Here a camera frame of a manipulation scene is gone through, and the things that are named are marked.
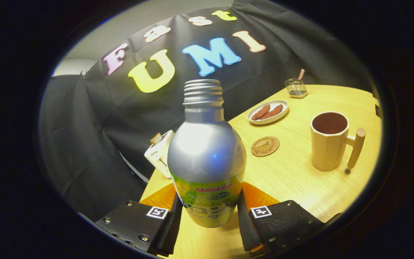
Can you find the toast slice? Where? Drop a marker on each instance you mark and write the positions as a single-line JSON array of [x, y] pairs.
[[156, 139]]

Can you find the white oval plate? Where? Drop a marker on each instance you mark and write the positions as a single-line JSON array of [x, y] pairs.
[[282, 112]]

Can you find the white toaster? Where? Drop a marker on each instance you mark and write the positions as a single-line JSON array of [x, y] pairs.
[[158, 156]]

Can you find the wooden table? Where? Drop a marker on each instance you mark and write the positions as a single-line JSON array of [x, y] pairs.
[[293, 183]]

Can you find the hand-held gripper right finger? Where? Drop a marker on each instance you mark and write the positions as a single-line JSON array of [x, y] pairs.
[[289, 223]]

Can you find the brown sausage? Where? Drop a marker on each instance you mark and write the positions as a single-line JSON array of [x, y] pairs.
[[273, 111], [260, 112]]

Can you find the black backdrop cloth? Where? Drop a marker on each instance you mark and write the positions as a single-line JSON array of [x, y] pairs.
[[84, 118]]

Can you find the round cork coaster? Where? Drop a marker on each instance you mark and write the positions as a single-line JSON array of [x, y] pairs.
[[265, 146]]

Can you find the silver juice bottle green label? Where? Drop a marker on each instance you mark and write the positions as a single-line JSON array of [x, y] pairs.
[[207, 151]]

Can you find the clear square holder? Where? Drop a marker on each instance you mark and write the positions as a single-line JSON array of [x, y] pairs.
[[296, 89]]

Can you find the pink straw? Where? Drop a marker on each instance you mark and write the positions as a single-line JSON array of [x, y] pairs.
[[301, 74]]

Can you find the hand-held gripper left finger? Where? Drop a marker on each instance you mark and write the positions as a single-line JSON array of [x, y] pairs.
[[131, 220]]

